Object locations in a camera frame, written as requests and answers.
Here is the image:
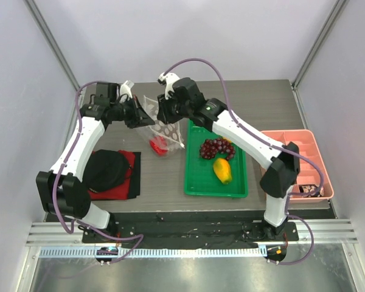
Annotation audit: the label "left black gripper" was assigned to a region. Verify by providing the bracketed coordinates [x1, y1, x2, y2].
[110, 95, 155, 129]

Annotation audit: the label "red fake pepper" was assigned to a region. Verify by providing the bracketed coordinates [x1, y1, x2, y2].
[149, 136, 169, 156]

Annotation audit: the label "clear dotted zip bag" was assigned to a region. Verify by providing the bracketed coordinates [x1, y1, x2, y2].
[137, 96, 185, 157]

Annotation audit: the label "purple fake grapes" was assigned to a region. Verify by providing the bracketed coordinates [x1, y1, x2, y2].
[199, 137, 236, 161]

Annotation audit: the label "orange green fake mango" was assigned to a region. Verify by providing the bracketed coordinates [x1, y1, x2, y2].
[213, 158, 232, 184]

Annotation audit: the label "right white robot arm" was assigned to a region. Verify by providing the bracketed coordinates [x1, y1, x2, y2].
[157, 73, 300, 240]

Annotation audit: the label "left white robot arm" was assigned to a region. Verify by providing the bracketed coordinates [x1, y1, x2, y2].
[36, 80, 154, 243]

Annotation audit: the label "black cap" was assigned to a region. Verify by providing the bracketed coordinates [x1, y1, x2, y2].
[83, 150, 133, 193]

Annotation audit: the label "red folded cloth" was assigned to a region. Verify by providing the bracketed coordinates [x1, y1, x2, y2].
[83, 150, 141, 201]

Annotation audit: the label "green plastic tray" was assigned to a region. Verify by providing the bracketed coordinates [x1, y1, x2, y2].
[184, 121, 248, 198]

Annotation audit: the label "pink compartment organizer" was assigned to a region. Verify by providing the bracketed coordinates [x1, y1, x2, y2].
[262, 129, 334, 203]

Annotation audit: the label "patterned roll in organizer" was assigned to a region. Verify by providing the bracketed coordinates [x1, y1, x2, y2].
[299, 184, 324, 198]

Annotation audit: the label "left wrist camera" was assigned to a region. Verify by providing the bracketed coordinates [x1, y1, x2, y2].
[118, 80, 134, 103]

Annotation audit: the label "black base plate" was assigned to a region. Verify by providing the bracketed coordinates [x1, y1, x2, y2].
[45, 209, 301, 244]

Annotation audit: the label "white slotted cable duct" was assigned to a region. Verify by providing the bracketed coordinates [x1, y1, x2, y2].
[39, 245, 267, 260]

